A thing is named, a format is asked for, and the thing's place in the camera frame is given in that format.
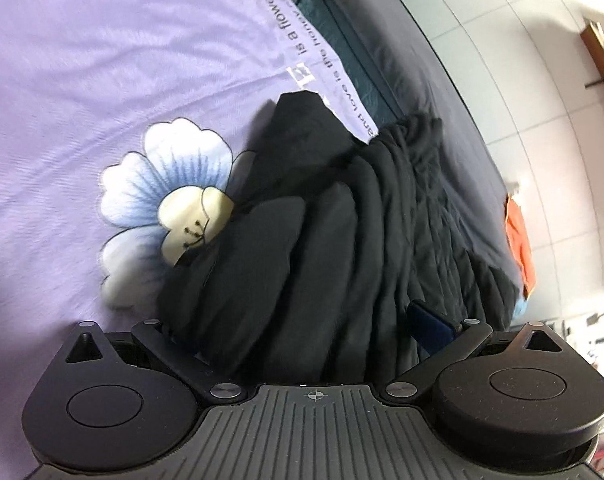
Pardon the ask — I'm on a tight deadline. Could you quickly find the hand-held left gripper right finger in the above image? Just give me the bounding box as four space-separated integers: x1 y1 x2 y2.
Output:
382 300 566 404

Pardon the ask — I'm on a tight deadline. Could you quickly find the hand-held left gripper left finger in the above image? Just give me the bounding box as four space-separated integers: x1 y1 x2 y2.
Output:
63 319 247 404

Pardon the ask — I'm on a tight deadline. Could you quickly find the black quilted jacket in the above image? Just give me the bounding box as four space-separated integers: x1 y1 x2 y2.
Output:
154 90 526 387

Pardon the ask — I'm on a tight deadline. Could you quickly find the orange cloth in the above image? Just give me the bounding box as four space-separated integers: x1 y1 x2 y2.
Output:
503 195 536 297

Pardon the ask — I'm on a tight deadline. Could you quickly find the teal mattress edge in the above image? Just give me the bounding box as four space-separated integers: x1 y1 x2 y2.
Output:
291 0 409 132

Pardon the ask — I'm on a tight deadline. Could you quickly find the purple flower printed bedsheet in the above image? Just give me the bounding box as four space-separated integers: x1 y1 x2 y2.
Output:
0 0 383 361

